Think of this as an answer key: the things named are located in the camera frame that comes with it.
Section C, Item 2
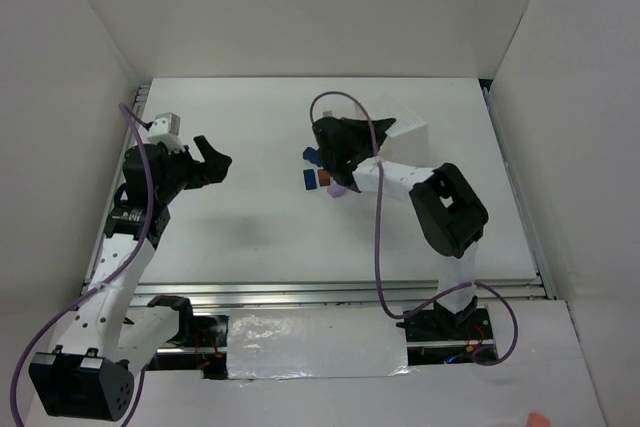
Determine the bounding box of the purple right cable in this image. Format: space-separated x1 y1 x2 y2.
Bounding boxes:
309 91 519 367

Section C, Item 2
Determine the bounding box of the left aluminium side rail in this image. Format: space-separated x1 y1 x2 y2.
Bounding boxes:
80 84 151 294

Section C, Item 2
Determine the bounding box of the aluminium front rail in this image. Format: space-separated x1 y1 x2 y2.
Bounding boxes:
129 277 547 311

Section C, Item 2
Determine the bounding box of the purple wood cube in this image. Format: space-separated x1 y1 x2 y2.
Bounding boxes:
327 184 348 199

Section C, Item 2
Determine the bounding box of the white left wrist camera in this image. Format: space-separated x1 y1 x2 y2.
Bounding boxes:
147 112 181 146

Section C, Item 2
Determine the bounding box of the blue castle arch block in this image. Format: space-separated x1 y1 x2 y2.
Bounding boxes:
302 147 323 168

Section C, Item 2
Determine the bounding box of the brown wood block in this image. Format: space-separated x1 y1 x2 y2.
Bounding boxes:
317 169 331 187

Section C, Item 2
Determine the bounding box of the blue rectangular block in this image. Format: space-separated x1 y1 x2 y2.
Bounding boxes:
302 169 318 191

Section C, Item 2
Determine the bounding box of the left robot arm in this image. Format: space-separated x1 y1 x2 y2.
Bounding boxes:
28 136 232 422

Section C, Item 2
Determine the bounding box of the white perforated box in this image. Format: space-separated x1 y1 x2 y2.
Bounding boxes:
370 95 430 167

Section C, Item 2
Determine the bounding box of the orange object at corner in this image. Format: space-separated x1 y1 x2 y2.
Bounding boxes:
526 412 551 427

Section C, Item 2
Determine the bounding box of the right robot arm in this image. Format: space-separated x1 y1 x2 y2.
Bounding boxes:
312 117 489 338

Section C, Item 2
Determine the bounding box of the silver foil tape sheet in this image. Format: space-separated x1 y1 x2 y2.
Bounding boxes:
226 306 409 380

